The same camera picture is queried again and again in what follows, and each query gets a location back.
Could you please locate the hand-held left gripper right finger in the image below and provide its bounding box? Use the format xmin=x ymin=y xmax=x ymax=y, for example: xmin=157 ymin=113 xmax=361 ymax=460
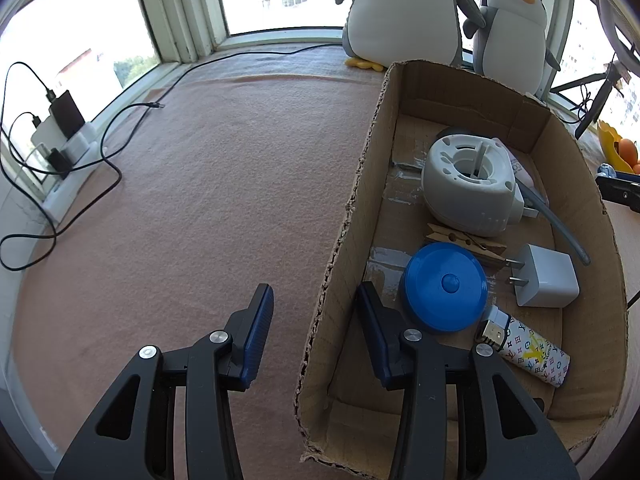
xmin=356 ymin=281 xmax=581 ymax=480

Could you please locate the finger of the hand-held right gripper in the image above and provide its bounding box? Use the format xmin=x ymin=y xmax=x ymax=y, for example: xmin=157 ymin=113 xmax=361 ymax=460
xmin=594 ymin=174 xmax=640 ymax=207

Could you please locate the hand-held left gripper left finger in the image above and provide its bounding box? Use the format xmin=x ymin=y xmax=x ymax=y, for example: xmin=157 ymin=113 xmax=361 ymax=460
xmin=52 ymin=283 xmax=275 ymax=480

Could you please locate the blue round case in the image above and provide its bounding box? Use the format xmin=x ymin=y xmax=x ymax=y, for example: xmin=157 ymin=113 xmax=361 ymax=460
xmin=402 ymin=241 xmax=488 ymax=335

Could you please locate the white USB charger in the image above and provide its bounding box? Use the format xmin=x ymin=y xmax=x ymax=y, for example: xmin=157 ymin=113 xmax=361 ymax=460
xmin=505 ymin=243 xmax=581 ymax=308

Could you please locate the wooden clothespin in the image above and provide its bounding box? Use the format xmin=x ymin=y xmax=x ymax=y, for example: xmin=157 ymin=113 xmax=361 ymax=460
xmin=425 ymin=223 xmax=508 ymax=261

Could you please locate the black cylinder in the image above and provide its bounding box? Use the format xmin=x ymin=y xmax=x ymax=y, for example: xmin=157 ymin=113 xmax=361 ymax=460
xmin=474 ymin=305 xmax=571 ymax=389

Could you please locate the white plug-in mosquito heater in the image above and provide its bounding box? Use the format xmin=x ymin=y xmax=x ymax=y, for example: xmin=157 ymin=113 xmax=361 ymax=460
xmin=421 ymin=132 xmax=541 ymax=237

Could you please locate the cardboard box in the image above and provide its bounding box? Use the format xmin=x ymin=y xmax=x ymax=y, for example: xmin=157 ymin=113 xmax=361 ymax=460
xmin=294 ymin=60 xmax=630 ymax=480

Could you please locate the yellow fruit bowl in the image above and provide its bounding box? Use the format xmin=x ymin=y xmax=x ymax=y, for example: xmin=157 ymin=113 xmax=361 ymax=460
xmin=596 ymin=120 xmax=640 ymax=175

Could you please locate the small penguin plush toy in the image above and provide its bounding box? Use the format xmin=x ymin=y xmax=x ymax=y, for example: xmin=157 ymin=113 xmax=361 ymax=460
xmin=462 ymin=0 xmax=562 ymax=97

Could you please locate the white power strip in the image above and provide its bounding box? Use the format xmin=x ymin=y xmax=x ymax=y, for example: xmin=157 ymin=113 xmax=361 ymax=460
xmin=30 ymin=122 xmax=101 ymax=211

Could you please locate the black plug adapter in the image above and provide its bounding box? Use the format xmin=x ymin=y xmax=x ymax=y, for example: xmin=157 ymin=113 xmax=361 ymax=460
xmin=47 ymin=147 xmax=71 ymax=176

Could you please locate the large penguin plush toy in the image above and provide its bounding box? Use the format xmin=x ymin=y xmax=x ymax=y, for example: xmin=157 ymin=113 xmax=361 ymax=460
xmin=332 ymin=0 xmax=487 ymax=72

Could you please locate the white power adapter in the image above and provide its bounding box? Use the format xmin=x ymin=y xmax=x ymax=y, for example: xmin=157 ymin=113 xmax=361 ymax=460
xmin=31 ymin=120 xmax=66 ymax=148

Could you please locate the white ring light with tripod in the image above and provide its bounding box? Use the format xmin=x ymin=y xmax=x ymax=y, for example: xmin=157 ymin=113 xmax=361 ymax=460
xmin=550 ymin=0 xmax=640 ymax=141

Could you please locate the black cable with loose plug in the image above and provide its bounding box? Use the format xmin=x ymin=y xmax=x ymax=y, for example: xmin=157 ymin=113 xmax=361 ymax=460
xmin=100 ymin=101 xmax=163 ymax=153

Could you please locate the long black cable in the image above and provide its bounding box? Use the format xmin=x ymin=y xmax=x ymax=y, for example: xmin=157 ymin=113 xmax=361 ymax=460
xmin=0 ymin=42 xmax=347 ymax=271

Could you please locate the white window frame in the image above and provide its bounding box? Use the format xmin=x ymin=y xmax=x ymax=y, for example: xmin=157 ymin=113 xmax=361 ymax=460
xmin=0 ymin=0 xmax=640 ymax=126

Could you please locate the black charging cable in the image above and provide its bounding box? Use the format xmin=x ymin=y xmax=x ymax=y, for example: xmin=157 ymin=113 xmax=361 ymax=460
xmin=0 ymin=61 xmax=56 ymax=131

